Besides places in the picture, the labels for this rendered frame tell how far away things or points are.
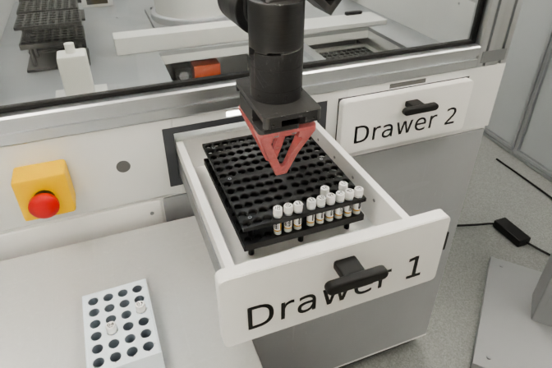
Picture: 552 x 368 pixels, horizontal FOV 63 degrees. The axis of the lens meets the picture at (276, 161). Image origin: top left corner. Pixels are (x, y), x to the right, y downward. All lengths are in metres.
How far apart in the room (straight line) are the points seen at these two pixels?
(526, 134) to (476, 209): 0.59
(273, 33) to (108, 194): 0.45
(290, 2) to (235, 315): 0.33
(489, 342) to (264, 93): 1.32
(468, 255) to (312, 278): 1.48
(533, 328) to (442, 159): 0.83
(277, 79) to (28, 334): 0.48
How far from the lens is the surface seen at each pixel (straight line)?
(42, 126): 0.74
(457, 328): 1.71
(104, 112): 0.72
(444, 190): 1.14
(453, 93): 0.96
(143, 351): 0.61
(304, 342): 1.27
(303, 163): 0.69
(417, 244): 0.59
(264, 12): 0.45
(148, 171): 0.78
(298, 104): 0.48
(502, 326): 1.72
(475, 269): 1.92
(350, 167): 0.72
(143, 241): 0.79
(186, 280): 0.72
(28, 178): 0.73
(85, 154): 0.76
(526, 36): 2.59
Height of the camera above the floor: 1.28
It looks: 33 degrees down
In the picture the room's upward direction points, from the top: straight up
